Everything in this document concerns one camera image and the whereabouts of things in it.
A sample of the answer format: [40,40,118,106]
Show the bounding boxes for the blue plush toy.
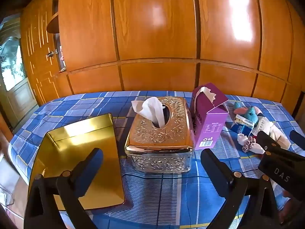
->
[232,101,262,130]

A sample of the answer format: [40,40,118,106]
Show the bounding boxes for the round wooden shelf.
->
[46,12,59,34]

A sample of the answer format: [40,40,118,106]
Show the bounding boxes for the ornate gold tissue box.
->
[124,97,196,173]

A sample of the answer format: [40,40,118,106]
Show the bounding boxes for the pink shelf ornaments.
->
[59,45,66,72]

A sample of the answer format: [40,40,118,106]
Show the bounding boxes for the white facial tissue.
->
[131,97,166,127]

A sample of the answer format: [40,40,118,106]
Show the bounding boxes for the blue pocket tissue pack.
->
[231,114,254,135]

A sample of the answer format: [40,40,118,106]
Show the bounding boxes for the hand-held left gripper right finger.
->
[201,148,286,229]

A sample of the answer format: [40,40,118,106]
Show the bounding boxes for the mauve scrunchie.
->
[242,136,259,153]

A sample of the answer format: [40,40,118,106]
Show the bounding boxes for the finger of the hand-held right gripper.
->
[289,130,305,151]
[256,131,282,153]

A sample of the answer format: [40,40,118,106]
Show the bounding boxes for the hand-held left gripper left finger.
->
[24,147,104,229]

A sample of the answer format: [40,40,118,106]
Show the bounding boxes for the gold metal tray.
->
[28,113,125,211]

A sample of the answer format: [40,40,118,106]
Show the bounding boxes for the purple cardboard tissue box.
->
[189,83,229,150]

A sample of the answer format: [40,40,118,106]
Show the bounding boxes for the glass panel door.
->
[0,14,40,129]

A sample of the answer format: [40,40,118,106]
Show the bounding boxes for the white wire frame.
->
[0,184,15,211]

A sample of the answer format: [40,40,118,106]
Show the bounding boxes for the person's right hand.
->
[282,191,305,220]

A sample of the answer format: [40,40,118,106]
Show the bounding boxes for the blue plaid blanket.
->
[8,91,305,229]

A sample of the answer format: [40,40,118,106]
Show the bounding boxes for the wooden wardrobe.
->
[20,0,305,116]

